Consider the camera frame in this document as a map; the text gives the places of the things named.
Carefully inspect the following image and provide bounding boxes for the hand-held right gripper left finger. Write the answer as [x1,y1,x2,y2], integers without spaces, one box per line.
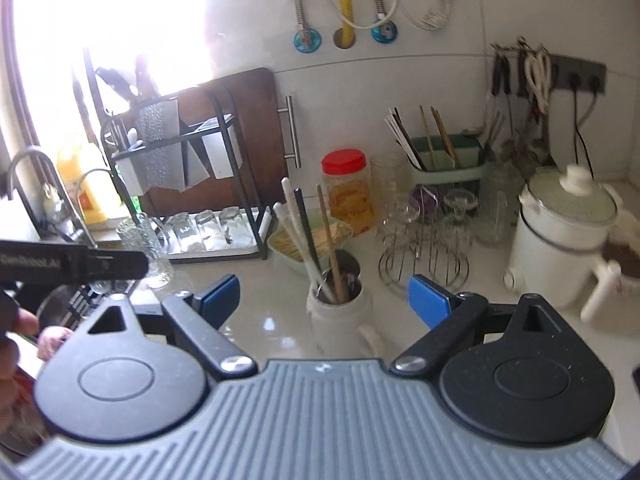
[85,274,259,382]

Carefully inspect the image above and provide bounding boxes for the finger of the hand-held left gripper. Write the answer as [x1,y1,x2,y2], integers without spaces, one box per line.
[90,250,149,281]

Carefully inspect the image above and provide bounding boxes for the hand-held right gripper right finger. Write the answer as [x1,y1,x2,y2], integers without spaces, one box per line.
[390,274,568,377]

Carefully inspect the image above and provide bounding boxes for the white ceramic mug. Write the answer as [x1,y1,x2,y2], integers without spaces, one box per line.
[306,280,383,358]

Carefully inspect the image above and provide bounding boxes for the black chopstick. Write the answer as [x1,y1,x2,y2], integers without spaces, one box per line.
[295,189,329,292]
[294,187,328,291]

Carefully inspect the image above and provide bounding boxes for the wooden chopstick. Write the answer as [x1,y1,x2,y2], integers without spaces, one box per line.
[316,184,346,303]

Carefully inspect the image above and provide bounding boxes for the row of hanging kitchen utensils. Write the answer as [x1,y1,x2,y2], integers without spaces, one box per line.
[482,37,556,171]

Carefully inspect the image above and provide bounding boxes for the person's left hand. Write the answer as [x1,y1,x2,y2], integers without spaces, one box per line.
[0,307,40,383]

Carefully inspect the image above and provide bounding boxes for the tall textured glass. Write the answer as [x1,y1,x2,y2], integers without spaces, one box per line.
[116,212,174,288]

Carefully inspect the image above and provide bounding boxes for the small pale bottle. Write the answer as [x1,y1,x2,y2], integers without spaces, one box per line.
[42,182,66,223]

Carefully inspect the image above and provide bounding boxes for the white tray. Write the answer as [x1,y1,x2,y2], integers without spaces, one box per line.
[165,210,273,260]

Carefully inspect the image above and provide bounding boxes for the clear drinking glass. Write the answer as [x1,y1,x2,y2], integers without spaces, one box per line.
[195,209,221,251]
[167,212,196,251]
[219,206,253,248]

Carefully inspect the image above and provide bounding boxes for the green plastic basket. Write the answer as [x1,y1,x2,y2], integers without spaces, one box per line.
[267,210,356,266]

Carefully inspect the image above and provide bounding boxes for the black metal rack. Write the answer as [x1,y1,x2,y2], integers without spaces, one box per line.
[82,50,273,261]

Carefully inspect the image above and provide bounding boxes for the yellow detergent bottle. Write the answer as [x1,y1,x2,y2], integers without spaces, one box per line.
[56,142,123,226]

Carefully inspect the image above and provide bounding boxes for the pink cloth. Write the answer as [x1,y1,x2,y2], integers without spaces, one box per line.
[37,325,73,361]

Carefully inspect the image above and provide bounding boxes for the short curved faucet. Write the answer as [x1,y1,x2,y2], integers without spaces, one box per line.
[75,167,136,221]

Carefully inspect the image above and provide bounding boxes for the crystal stemmed glass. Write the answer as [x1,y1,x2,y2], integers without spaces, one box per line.
[442,192,478,226]
[385,195,421,226]

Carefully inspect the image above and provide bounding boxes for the purple lid cup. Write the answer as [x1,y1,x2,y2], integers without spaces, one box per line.
[412,185,443,216]

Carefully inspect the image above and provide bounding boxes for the bundle of bamboo sticks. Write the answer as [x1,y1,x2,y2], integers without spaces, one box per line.
[275,225,351,256]

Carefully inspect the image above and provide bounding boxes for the tall curved faucet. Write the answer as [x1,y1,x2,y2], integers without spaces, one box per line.
[6,145,96,248]

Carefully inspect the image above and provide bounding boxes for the textured glass mug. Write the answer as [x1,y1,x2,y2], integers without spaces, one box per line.
[472,162,521,246]

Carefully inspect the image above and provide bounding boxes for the clear glass pitcher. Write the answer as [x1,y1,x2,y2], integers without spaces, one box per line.
[371,155,416,226]

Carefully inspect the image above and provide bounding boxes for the silver patterned mat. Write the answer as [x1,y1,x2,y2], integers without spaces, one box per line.
[136,99,182,193]

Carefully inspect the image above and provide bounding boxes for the plain grey mat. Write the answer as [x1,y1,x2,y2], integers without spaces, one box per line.
[179,120,211,192]

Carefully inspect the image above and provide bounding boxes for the red lid plastic jar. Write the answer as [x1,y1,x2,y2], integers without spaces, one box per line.
[321,148,375,236]

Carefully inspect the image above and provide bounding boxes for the white electric cooking pot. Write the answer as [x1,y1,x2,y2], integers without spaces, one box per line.
[502,165,626,323]

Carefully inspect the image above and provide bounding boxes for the green utensil holder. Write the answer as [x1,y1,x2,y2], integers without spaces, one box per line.
[407,132,488,181]

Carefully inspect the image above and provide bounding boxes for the wooden cutting board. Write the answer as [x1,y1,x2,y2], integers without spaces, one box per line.
[127,66,281,218]

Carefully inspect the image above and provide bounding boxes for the wire glass holder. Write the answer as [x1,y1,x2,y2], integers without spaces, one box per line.
[377,195,471,291]

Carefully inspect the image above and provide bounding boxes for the steel bar handle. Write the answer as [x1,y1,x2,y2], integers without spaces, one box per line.
[284,94,302,170]

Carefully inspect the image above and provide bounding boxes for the black knife handles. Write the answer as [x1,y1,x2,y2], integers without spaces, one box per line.
[95,55,161,111]

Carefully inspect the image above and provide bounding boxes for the dark wall socket strip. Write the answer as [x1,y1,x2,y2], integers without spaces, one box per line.
[547,52,608,96]

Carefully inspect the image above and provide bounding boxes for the yellow gas hose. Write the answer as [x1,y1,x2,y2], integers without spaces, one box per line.
[334,0,357,50]

